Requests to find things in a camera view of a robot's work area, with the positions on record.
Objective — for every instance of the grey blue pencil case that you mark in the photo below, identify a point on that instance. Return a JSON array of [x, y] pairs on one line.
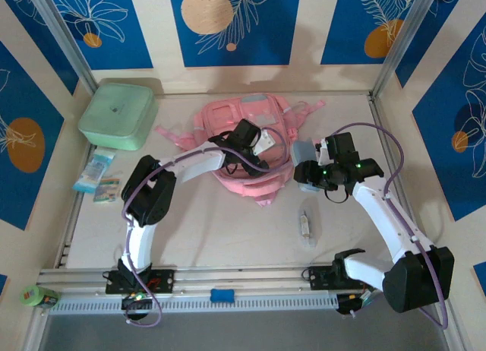
[[303, 149]]

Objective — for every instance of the pink backpack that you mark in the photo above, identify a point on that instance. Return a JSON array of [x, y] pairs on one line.
[[228, 111]]

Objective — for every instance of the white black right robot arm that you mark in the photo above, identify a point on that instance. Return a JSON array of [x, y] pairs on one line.
[[402, 260]]

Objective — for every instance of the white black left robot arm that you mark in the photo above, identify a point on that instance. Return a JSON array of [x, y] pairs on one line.
[[148, 199]]

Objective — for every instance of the mint green square case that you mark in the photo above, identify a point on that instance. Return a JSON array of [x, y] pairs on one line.
[[115, 115]]

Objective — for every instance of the small colourful supplies packet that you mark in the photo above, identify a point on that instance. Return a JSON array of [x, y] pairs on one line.
[[108, 189]]

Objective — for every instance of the black electronics module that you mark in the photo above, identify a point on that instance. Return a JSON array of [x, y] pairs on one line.
[[136, 301], [355, 301]]

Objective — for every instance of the small blue block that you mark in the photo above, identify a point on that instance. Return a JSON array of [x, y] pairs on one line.
[[222, 295]]

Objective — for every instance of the blue white tissue packet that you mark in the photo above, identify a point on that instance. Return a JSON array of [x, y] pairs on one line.
[[93, 172]]

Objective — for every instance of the green tape roll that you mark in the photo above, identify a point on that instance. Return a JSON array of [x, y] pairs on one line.
[[31, 295]]

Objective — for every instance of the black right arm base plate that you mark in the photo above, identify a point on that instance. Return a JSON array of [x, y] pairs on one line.
[[320, 277]]

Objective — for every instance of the aluminium mounting rail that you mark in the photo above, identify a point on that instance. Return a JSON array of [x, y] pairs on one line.
[[243, 275]]

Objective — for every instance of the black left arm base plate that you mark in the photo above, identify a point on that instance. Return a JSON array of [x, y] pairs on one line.
[[163, 280]]

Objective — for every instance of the aluminium frame post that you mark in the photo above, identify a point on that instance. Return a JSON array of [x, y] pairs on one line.
[[62, 39], [404, 39]]

